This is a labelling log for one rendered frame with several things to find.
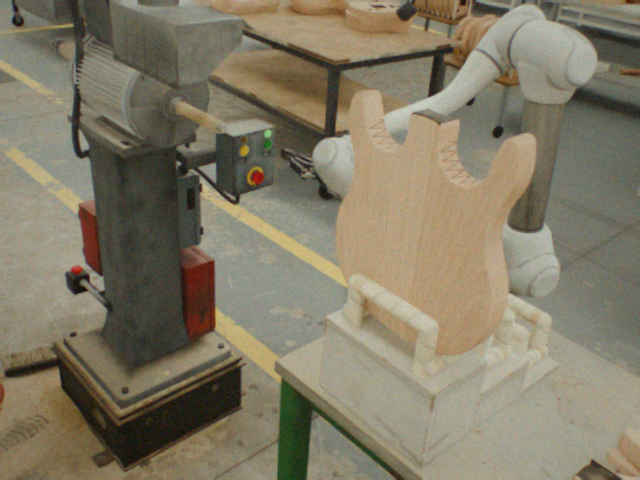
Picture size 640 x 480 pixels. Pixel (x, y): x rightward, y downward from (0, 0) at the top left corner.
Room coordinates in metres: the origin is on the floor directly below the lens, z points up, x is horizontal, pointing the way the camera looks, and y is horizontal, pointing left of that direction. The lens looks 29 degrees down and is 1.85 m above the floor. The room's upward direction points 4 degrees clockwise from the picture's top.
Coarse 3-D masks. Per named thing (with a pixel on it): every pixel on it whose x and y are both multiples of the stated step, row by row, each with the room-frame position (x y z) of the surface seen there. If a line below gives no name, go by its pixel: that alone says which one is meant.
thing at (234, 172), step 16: (240, 128) 1.96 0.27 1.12; (256, 128) 1.97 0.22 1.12; (272, 128) 2.00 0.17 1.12; (224, 144) 1.92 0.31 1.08; (240, 144) 1.91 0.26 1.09; (256, 144) 1.95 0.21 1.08; (272, 144) 1.99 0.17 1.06; (224, 160) 1.92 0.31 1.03; (240, 160) 1.91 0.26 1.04; (256, 160) 1.95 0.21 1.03; (272, 160) 1.99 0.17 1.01; (224, 176) 1.93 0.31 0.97; (240, 176) 1.91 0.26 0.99; (272, 176) 2.00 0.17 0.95; (224, 192) 1.97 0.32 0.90; (240, 192) 1.91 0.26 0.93
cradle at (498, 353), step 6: (492, 348) 1.04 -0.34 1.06; (498, 348) 1.04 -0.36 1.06; (504, 348) 1.05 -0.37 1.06; (510, 348) 1.05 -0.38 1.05; (486, 354) 1.02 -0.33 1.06; (492, 354) 1.02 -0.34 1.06; (498, 354) 1.03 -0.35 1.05; (504, 354) 1.04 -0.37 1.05; (492, 360) 1.01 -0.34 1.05; (498, 360) 1.02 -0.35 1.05; (486, 366) 1.00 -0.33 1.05; (492, 366) 1.01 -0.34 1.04
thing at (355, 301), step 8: (352, 288) 1.01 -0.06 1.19; (352, 296) 1.01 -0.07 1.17; (360, 296) 1.01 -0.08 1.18; (352, 304) 1.01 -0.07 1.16; (360, 304) 1.01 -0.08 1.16; (352, 312) 1.01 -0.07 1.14; (360, 312) 1.01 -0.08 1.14; (352, 320) 1.01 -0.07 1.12; (360, 320) 1.01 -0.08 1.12; (352, 328) 1.01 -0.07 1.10
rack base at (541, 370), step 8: (544, 360) 1.16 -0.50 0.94; (552, 360) 1.17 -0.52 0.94; (536, 368) 1.14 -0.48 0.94; (544, 368) 1.14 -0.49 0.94; (552, 368) 1.14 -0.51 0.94; (528, 376) 1.11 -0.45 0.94; (536, 376) 1.11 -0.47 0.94; (544, 376) 1.11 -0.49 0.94; (528, 384) 1.08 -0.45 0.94; (536, 384) 1.10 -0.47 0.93
